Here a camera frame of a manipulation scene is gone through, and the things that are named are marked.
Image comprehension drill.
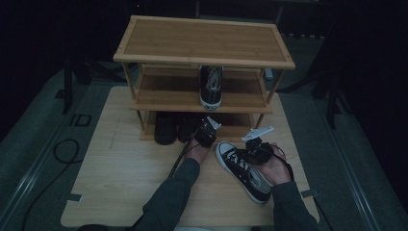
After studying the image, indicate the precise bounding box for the person's left hand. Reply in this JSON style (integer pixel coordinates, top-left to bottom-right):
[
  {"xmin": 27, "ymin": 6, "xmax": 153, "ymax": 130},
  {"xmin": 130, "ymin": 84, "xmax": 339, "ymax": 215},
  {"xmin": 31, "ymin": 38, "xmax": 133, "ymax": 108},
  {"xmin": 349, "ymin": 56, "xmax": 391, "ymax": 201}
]
[{"xmin": 184, "ymin": 139, "xmax": 212, "ymax": 166}]

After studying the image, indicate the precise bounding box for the wooden three-tier shoe rack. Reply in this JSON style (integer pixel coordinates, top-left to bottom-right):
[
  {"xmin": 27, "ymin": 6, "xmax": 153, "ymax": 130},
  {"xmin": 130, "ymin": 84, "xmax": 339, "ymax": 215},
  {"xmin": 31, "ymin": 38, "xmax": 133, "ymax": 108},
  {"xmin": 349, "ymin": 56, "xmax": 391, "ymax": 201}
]
[{"xmin": 113, "ymin": 14, "xmax": 296, "ymax": 144}]

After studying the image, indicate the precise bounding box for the black metal stand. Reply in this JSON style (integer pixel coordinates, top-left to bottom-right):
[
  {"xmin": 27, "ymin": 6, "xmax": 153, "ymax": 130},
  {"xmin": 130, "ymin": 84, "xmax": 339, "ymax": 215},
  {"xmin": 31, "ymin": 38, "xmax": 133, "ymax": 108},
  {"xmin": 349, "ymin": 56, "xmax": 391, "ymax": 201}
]
[
  {"xmin": 311, "ymin": 72, "xmax": 354, "ymax": 130},
  {"xmin": 54, "ymin": 57, "xmax": 94, "ymax": 116}
]

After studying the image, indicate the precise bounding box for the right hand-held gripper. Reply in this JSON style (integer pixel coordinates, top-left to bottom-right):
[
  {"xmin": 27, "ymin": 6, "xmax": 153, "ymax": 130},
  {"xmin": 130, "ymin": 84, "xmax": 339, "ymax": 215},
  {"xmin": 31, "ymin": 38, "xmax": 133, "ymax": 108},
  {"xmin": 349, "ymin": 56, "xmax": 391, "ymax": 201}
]
[{"xmin": 241, "ymin": 125, "xmax": 275, "ymax": 167}]

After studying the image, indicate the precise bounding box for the person's right hand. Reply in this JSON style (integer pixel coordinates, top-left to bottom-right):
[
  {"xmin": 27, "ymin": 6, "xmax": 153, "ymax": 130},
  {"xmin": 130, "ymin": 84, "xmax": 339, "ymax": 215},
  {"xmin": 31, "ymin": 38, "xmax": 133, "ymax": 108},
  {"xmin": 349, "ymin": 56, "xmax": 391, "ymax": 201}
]
[{"xmin": 255, "ymin": 142, "xmax": 293, "ymax": 188}]

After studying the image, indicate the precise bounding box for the black floor cable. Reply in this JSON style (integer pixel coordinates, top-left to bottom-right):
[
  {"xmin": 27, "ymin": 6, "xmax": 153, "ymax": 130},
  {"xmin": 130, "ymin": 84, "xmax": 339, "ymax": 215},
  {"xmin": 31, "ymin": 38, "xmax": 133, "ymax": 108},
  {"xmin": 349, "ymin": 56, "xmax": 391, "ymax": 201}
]
[{"xmin": 20, "ymin": 138, "xmax": 82, "ymax": 231}]

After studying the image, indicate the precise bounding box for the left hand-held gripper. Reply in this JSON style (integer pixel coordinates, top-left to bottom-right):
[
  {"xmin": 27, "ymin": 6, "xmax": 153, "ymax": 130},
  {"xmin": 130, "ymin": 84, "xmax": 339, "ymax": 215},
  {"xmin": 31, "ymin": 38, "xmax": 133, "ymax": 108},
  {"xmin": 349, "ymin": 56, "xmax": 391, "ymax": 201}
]
[{"xmin": 193, "ymin": 115, "xmax": 222, "ymax": 149}]

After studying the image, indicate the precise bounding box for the right hand-held gripper cable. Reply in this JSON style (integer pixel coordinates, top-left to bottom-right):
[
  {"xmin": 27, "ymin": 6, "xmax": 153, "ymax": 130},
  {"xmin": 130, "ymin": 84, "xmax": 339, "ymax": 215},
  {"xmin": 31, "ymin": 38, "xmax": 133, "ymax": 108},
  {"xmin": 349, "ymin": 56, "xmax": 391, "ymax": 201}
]
[{"xmin": 271, "ymin": 143, "xmax": 295, "ymax": 183}]

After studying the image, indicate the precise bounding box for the black leather shoe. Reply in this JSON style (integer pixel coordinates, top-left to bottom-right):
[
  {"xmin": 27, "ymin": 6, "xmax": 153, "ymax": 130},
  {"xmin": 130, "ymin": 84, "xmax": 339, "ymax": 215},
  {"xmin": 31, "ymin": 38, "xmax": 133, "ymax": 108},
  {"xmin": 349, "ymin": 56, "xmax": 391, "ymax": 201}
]
[
  {"xmin": 153, "ymin": 112, "xmax": 178, "ymax": 146},
  {"xmin": 177, "ymin": 112, "xmax": 204, "ymax": 144}
]

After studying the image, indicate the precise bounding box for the black white canvas sneaker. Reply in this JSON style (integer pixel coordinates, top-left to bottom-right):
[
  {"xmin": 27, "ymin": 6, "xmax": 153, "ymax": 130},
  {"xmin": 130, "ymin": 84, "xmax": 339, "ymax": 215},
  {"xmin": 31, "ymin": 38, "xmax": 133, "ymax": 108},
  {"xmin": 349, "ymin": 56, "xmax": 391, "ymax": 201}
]
[
  {"xmin": 198, "ymin": 64, "xmax": 224, "ymax": 112},
  {"xmin": 215, "ymin": 141, "xmax": 274, "ymax": 206}
]

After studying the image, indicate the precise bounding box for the grey tape strip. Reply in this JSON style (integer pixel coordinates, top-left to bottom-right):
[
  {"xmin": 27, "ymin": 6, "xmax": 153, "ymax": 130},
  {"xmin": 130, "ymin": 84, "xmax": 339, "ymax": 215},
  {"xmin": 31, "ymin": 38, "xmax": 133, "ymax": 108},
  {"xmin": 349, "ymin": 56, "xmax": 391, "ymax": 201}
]
[
  {"xmin": 300, "ymin": 189, "xmax": 319, "ymax": 199},
  {"xmin": 65, "ymin": 192, "xmax": 83, "ymax": 203}
]

